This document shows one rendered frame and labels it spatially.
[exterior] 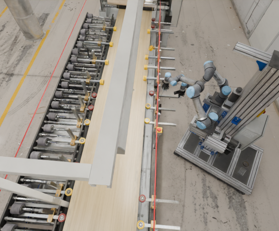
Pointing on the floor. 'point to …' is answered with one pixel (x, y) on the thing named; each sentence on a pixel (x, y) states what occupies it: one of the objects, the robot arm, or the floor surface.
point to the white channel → (127, 39)
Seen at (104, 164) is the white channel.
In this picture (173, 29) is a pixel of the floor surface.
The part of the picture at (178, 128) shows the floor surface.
